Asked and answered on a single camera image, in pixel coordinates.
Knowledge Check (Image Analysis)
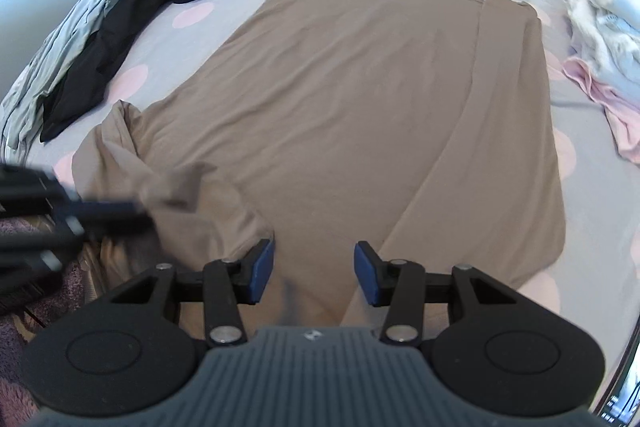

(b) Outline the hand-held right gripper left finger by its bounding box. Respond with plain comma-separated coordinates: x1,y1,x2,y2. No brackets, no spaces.
112,241,277,348

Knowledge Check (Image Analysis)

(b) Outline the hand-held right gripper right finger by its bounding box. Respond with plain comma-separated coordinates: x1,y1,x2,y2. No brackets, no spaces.
354,241,521,345

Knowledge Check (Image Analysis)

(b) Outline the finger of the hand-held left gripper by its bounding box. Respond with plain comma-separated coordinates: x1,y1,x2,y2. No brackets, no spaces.
75,216,156,239
67,201,148,220

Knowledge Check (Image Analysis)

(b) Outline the tan shirt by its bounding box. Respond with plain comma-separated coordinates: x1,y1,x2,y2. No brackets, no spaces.
71,0,568,328

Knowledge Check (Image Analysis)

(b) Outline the black garment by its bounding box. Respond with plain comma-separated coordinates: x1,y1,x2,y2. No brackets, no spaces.
39,0,227,144

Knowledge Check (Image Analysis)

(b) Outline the grey garment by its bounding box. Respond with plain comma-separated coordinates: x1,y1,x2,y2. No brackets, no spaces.
0,0,201,158

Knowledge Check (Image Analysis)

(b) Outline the pink garment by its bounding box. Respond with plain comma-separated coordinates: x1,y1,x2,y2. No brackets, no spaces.
562,0,640,165

